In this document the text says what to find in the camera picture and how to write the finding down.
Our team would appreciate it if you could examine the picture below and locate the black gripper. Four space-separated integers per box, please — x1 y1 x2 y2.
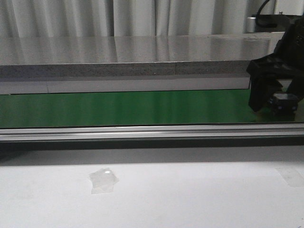
247 18 304 112

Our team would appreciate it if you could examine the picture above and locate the yellow push button switch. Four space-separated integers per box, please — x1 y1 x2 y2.
268 93 299 115

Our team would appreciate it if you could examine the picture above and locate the dark speckled stone counter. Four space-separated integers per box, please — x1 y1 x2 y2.
0 32 283 95

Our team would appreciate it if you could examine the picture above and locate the green conveyor belt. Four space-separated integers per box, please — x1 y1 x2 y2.
0 89 304 129

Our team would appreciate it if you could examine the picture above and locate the clear tape piece right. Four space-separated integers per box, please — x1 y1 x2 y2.
275 167 304 188

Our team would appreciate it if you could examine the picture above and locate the clear tape piece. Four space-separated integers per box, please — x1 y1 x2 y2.
275 167 304 188
89 168 119 194

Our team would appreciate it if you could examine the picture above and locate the clear tape piece left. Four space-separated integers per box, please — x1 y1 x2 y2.
89 168 119 194

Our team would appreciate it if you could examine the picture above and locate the white pleated curtain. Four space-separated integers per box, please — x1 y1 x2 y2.
0 0 304 38

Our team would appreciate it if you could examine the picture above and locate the aluminium conveyor frame rail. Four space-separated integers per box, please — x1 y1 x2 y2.
0 123 304 143

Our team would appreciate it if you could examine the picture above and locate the robot arm with black cable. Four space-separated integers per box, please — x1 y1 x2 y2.
246 0 304 33

